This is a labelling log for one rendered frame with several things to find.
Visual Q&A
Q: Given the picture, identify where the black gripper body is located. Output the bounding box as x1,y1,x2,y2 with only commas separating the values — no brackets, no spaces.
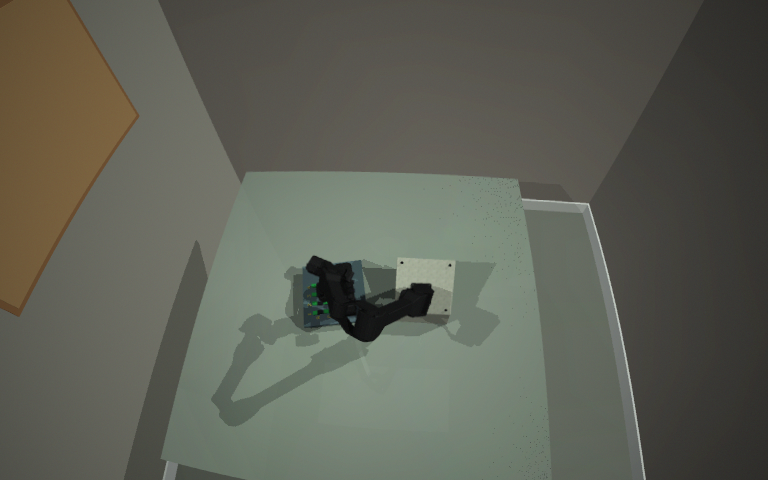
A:
334,263,356,317

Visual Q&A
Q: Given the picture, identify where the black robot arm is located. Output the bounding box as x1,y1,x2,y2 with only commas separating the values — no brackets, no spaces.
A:
306,256,434,342

